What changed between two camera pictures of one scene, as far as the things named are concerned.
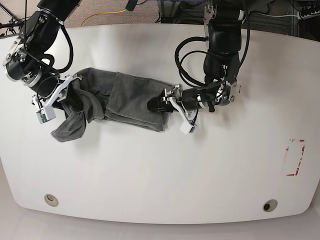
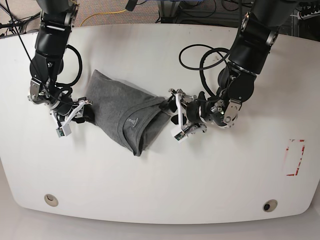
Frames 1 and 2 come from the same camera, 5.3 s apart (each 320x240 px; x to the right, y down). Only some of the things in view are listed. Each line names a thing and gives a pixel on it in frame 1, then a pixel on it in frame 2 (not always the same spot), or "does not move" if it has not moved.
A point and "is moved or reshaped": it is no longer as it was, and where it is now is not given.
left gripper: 20,65 to 64,109
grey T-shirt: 96,93 is moved or reshaped
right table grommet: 270,205 does not move
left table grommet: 51,200 does not move
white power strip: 299,16 does not move
